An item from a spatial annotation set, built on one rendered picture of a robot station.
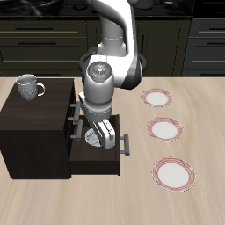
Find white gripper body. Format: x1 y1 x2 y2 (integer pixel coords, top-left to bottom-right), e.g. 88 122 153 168
92 118 117 150

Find white plate with red rim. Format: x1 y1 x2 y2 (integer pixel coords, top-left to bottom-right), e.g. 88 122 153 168
151 156 197 193
146 116 185 142
141 87 174 108

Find dark kitchen cupboards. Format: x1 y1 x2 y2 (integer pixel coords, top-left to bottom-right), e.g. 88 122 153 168
0 16 225 78

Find black marble countertop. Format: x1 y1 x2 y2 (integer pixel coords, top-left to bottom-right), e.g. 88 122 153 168
0 0 225 19

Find grey patterned mug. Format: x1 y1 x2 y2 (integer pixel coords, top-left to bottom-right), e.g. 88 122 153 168
15 73 47 102

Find dark wooden cabinet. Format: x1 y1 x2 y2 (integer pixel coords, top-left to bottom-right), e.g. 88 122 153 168
0 76 130 180

